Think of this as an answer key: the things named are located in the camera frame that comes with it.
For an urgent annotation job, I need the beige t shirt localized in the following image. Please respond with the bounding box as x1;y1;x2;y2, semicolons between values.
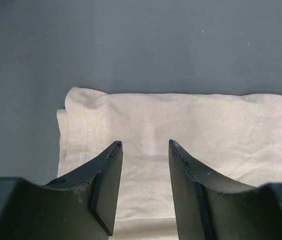
57;87;282;240

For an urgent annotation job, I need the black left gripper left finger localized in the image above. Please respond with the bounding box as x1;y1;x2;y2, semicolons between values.
44;140;123;237

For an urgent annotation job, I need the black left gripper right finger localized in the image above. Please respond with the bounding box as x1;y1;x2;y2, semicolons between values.
169;140;268;240

